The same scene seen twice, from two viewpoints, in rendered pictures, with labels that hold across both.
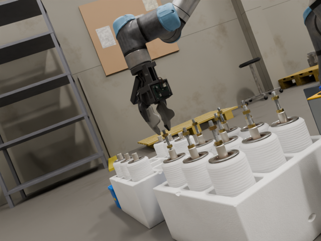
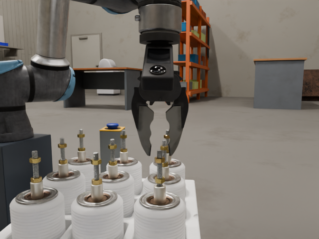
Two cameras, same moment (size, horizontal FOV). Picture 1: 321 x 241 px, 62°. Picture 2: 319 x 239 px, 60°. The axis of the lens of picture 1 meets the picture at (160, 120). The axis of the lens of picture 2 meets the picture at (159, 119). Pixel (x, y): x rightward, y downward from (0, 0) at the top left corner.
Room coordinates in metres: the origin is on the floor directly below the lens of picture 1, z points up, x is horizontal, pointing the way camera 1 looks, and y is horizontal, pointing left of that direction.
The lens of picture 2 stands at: (1.24, 0.26, 0.47)
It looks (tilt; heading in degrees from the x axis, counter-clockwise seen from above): 8 degrees down; 213
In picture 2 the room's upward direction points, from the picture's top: straight up
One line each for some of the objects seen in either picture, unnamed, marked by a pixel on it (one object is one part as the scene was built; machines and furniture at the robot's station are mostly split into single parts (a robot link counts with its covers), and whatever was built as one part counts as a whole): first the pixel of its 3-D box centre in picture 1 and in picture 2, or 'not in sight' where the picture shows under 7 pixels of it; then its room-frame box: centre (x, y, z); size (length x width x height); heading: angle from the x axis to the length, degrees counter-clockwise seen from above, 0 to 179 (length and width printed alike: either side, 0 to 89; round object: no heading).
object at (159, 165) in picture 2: (167, 141); (159, 170); (0.83, 0.00, 0.31); 0.01 x 0.01 x 0.08
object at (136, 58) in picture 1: (139, 60); (158, 23); (0.82, -0.01, 0.57); 0.08 x 0.08 x 0.05
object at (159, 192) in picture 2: (173, 154); (159, 194); (0.83, 0.00, 0.26); 0.02 x 0.02 x 0.03
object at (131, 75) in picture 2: not in sight; (102, 88); (-2.39, -3.27, 0.34); 1.28 x 0.66 x 0.69; 103
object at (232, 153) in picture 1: (223, 156); (167, 163); (0.62, -0.11, 0.25); 0.08 x 0.08 x 0.01
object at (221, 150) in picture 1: (221, 151); (167, 158); (0.62, -0.11, 0.26); 0.02 x 0.02 x 0.03
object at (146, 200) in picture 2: (174, 158); (159, 200); (0.83, 0.00, 0.25); 0.08 x 0.08 x 0.01
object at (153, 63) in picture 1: (150, 84); (159, 70); (0.81, -0.01, 0.49); 0.09 x 0.08 x 0.12; 34
